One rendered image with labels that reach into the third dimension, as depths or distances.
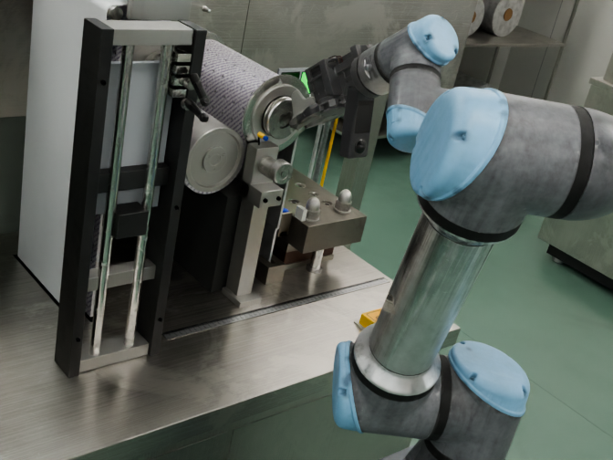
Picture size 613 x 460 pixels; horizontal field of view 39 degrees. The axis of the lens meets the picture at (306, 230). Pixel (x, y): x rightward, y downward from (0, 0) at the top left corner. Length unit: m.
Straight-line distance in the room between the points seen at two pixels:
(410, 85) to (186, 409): 0.58
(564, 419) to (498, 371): 2.11
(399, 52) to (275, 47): 0.68
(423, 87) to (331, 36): 0.80
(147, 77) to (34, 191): 0.42
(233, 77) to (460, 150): 0.79
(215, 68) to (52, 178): 0.35
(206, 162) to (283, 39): 0.53
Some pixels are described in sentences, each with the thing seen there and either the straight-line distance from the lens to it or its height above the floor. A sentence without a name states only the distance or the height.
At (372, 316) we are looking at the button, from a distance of 1.62.
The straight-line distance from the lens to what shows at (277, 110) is 1.50.
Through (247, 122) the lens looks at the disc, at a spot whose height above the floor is 1.24.
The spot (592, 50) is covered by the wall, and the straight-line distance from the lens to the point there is 6.36.
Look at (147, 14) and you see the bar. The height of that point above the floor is 1.43.
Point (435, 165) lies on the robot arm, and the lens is 0.84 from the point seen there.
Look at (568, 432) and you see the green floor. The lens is 3.23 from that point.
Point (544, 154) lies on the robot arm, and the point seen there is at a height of 1.49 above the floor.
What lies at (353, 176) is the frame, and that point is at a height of 0.83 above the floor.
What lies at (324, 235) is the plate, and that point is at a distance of 1.69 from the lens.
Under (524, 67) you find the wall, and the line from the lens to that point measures 6.66.
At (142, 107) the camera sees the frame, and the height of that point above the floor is 1.32.
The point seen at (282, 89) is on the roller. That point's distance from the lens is 1.51.
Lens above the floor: 1.72
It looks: 25 degrees down
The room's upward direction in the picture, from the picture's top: 13 degrees clockwise
